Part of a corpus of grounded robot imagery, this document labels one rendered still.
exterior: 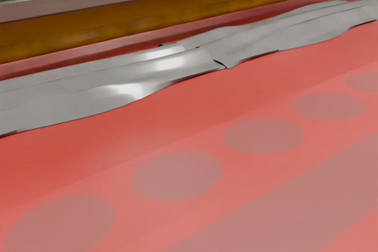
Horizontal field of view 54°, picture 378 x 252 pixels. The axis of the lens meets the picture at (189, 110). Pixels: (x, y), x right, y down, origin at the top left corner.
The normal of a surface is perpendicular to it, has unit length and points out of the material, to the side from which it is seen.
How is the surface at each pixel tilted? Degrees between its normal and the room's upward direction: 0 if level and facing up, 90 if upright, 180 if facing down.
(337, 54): 0
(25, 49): 90
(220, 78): 0
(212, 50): 34
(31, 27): 90
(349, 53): 0
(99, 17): 90
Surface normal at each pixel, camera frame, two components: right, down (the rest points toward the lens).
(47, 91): 0.15, -0.62
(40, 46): 0.56, 0.26
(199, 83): -0.11, -0.92
